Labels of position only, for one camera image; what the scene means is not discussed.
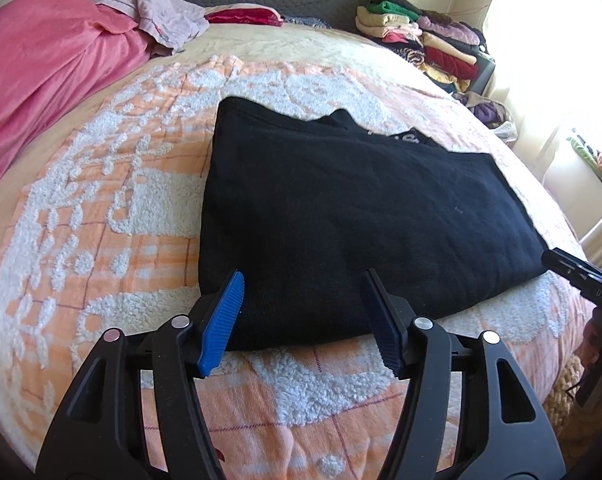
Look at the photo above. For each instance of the purple bundled clothes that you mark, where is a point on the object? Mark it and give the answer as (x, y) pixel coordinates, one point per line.
(486, 110)

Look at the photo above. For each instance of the red folded garment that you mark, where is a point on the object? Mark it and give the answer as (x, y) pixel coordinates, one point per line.
(243, 15)

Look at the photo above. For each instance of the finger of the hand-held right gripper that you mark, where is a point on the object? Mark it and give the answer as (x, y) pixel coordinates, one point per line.
(568, 266)

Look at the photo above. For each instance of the pile of folded clothes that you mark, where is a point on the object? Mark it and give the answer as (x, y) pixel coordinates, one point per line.
(431, 45)

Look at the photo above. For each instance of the pink duvet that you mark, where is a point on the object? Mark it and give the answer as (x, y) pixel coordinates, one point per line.
(41, 70)

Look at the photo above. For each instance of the black nightstand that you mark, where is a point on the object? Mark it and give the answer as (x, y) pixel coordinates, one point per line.
(483, 72)

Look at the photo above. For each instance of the dark patterned pillow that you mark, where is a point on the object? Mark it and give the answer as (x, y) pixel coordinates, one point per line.
(308, 21)

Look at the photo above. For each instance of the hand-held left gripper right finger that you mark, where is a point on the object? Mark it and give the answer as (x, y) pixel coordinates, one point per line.
(383, 332)

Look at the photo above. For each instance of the black sweater with orange patches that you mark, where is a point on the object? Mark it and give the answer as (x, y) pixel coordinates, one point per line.
(356, 220)

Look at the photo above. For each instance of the beige bed sheet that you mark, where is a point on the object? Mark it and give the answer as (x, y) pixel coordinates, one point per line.
(331, 45)

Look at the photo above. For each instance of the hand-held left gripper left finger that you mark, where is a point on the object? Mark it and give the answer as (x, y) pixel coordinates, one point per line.
(223, 325)

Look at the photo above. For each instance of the lilac crumpled garment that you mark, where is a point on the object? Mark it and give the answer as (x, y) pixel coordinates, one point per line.
(166, 15)

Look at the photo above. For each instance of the clear plastic bag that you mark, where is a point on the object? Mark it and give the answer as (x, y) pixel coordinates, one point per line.
(506, 131)

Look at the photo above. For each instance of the orange and white fleecy blanket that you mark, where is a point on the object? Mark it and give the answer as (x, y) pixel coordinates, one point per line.
(106, 210)

